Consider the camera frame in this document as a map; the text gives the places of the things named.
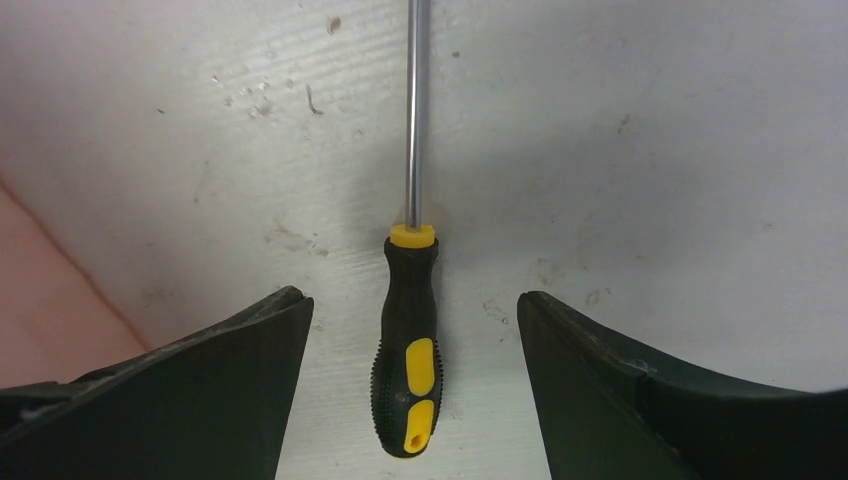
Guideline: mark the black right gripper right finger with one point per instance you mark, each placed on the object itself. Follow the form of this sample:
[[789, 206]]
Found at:
[[611, 407]]

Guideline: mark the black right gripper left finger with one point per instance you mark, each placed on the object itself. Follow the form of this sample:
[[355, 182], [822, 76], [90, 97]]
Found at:
[[212, 405]]

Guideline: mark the yellow black handled screwdriver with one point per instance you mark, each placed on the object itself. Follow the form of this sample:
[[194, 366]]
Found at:
[[407, 372]]

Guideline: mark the pink plastic bin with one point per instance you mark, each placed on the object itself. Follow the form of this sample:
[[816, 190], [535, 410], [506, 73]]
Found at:
[[56, 324]]

